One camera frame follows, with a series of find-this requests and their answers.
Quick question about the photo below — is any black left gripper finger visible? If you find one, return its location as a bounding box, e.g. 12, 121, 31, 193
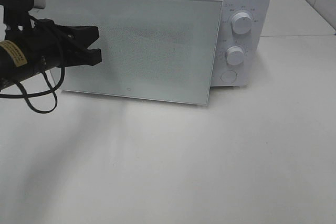
1, 0, 35, 34
55, 25, 102, 67

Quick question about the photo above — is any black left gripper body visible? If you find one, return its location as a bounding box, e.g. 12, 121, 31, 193
1, 18, 65, 82

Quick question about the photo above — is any white microwave door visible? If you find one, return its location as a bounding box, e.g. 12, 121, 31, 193
32, 0, 223, 105

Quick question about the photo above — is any round door release button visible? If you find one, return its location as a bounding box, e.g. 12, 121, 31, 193
221, 70, 237, 84

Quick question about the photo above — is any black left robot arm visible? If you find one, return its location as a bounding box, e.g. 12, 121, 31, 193
1, 0, 102, 89

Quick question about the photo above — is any lower white dial knob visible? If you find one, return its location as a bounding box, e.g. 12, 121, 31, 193
225, 46, 245, 66

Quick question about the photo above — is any white dial knob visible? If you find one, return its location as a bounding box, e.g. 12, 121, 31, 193
230, 10, 253, 35
225, 46, 245, 66

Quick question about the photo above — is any upper white dial knob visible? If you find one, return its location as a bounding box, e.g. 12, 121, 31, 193
230, 10, 253, 35

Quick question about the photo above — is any white microwave oven body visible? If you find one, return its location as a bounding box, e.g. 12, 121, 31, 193
15, 0, 274, 88

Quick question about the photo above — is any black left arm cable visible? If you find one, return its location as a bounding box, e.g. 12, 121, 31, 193
0, 15, 66, 114

